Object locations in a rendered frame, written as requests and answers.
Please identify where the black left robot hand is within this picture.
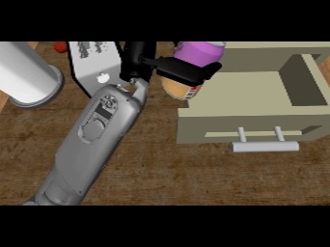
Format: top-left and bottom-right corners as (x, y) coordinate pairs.
(118, 41), (224, 88)

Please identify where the purple and orange can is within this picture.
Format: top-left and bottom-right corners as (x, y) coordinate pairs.
(160, 41), (227, 101)

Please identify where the beige drawer front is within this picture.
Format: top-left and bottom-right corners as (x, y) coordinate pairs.
(175, 105), (330, 145)

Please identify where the beige open drawer box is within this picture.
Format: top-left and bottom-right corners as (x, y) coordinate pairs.
(178, 53), (330, 116)

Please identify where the red tomato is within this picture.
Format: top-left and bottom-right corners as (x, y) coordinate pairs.
(53, 41), (69, 54)

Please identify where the large white cylinder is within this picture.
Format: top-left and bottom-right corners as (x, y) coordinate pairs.
(0, 41), (66, 110)

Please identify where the beige wooden cabinet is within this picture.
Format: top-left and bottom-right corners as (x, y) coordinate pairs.
(218, 41), (330, 73)

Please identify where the pale grey drawer handle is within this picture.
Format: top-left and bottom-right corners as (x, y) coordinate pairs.
(230, 125), (302, 153)

